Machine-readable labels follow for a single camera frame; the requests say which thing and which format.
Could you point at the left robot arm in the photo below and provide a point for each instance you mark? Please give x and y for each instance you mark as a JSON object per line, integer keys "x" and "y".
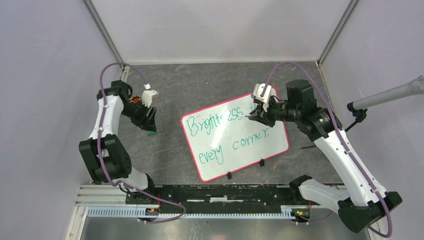
{"x": 136, "y": 181}

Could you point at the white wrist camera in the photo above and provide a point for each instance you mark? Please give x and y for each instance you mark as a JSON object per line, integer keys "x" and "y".
{"x": 261, "y": 95}
{"x": 148, "y": 95}

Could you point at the black microphone tripod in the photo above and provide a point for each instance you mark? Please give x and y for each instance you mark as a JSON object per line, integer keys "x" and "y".
{"x": 351, "y": 126}

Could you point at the white slotted cable duct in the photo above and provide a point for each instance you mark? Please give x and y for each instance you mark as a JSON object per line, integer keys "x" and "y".
{"x": 141, "y": 212}

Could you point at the aluminium front frame rail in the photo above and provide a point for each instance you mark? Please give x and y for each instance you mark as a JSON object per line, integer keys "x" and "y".
{"x": 99, "y": 195}

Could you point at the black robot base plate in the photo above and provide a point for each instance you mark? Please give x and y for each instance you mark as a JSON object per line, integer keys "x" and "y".
{"x": 219, "y": 199}

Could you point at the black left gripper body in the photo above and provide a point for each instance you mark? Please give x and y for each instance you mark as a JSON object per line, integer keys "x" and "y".
{"x": 137, "y": 112}

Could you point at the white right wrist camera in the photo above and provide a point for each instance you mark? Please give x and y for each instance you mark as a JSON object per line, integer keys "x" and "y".
{"x": 261, "y": 95}

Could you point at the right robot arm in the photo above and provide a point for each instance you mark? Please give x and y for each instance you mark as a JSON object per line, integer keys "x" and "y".
{"x": 354, "y": 175}

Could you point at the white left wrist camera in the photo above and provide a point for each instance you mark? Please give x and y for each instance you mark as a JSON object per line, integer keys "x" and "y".
{"x": 148, "y": 95}

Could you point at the colourful toy block car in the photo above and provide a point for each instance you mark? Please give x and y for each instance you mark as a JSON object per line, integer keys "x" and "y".
{"x": 136, "y": 100}

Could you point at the pink framed whiteboard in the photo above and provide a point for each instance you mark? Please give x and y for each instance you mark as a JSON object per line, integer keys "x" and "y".
{"x": 223, "y": 140}

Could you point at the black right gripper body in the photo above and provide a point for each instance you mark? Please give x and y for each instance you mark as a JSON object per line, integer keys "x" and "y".
{"x": 280, "y": 111}

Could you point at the grey microphone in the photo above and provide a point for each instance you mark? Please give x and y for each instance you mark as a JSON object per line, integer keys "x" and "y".
{"x": 414, "y": 87}

